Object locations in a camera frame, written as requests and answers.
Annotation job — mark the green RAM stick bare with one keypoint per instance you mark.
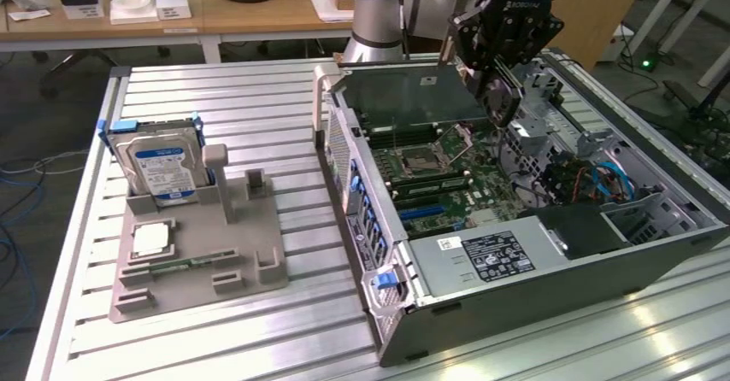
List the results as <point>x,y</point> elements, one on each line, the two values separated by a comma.
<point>179,263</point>

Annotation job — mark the blue expansion slot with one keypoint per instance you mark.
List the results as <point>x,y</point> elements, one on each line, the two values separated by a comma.
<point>422,212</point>

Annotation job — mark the white box with black label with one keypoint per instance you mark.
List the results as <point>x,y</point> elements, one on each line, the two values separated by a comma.
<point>83,11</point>

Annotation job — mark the white paper stack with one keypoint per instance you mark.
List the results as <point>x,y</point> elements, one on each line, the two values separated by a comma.
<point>332,7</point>

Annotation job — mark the thin locking lever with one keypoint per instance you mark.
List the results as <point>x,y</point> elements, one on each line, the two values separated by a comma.
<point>396,133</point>

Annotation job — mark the open dark PC case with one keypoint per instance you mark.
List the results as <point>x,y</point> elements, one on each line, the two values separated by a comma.
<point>513,312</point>

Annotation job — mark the white table frame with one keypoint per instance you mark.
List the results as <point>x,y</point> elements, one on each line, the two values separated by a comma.
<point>656,15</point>

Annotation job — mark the tall metal disk bay cage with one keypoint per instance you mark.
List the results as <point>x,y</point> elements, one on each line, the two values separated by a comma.
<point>530,150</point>

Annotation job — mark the white flat box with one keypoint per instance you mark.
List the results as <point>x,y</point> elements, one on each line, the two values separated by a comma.
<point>134,18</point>

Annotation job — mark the black plastic shroud box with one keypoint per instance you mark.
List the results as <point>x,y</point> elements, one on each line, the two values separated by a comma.
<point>576,227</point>

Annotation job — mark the black office chair base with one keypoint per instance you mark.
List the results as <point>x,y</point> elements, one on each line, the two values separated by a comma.
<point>63,65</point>

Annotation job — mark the grey parts rack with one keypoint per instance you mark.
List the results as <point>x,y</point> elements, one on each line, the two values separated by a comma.
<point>217,244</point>

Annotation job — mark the wooden cabinet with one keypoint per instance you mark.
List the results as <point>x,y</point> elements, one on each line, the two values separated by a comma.
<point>593,13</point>

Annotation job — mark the black floor equipment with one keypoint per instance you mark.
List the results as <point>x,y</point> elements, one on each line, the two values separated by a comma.
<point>708,112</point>

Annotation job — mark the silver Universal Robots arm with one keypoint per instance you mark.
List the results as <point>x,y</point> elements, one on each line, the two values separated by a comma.
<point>388,18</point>

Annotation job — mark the metal socket cover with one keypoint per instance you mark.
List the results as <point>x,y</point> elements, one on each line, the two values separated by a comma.
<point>457,137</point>

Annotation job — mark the low metal disk bay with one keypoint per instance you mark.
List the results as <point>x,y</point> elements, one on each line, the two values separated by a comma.
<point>645,223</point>

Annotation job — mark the white control box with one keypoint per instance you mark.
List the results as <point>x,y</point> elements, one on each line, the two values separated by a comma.
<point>623,48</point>

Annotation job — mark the black device with green light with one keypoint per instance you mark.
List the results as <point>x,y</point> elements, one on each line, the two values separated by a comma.
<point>647,63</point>

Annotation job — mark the blue case latch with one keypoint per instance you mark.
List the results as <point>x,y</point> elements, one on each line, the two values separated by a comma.
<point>384,280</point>

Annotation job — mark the wooden desk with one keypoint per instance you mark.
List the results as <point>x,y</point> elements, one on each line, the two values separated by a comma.
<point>257,18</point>

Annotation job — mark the graphics card with fan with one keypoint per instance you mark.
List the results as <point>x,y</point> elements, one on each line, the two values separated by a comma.
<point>502,99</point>

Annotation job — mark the hard disk in blue caddy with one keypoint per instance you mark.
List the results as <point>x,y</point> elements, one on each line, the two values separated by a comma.
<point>162,167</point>

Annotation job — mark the black expansion slot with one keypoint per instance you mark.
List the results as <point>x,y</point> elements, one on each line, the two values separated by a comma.
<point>417,203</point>

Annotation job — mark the blue slot retention clip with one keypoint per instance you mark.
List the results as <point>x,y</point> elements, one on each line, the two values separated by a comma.
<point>366,203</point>
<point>376,236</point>
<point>372,219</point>
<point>356,178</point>
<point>380,253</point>

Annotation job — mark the white box with print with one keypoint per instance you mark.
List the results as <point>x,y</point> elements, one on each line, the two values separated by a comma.
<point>173,9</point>

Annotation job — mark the silver CPU chip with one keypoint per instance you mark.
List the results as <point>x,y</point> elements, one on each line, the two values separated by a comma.
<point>150,240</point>

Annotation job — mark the white paper card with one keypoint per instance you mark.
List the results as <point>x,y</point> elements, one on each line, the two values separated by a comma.
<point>29,14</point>

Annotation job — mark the green motherboard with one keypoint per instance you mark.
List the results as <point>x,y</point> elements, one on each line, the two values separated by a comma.
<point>490,189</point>

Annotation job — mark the green RAM stick with labels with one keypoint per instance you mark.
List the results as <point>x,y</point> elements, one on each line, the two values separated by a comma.
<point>428,186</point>

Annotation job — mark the grey power supply unit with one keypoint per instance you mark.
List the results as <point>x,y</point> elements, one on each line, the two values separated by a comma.
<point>445,265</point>

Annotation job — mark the white tape roll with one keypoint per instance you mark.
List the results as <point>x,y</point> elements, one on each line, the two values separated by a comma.
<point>130,1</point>

